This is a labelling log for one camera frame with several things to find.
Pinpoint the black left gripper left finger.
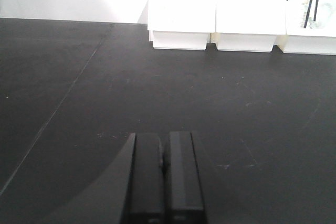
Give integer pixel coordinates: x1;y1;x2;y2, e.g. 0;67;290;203
47;133;164;223

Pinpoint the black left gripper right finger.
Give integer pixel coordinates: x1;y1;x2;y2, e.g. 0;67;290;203
164;131;206;223

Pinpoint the left white storage bin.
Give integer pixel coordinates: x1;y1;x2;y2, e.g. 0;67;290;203
148;0;216;51

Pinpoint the white storage bin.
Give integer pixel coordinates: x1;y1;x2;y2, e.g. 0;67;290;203
148;0;216;51
277;0;335;56
211;0;286;52

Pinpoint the middle white storage bin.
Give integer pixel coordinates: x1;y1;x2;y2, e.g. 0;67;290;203
211;0;286;52

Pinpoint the right white storage bin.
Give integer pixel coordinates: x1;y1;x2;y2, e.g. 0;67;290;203
277;0;335;56

